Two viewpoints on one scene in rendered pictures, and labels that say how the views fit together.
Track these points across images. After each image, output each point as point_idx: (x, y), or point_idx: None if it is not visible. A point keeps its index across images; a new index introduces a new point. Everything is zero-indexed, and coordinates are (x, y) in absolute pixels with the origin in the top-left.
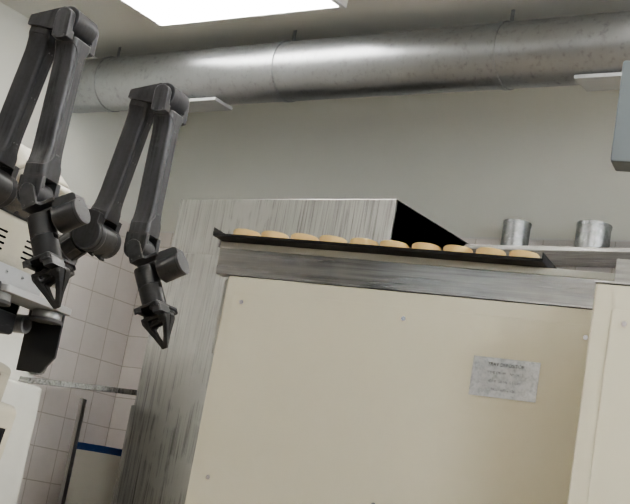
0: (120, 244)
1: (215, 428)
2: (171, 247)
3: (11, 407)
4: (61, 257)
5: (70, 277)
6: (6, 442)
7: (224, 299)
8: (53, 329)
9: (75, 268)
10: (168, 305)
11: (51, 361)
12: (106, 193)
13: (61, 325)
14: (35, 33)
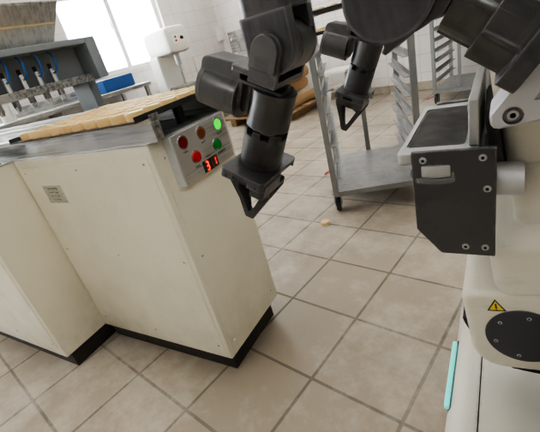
0: (343, 6)
1: None
2: (225, 51)
3: (465, 285)
4: (343, 85)
5: (507, 91)
6: (469, 327)
7: (225, 123)
8: (429, 188)
9: (334, 95)
10: (238, 155)
11: (423, 233)
12: None
13: (414, 181)
14: None
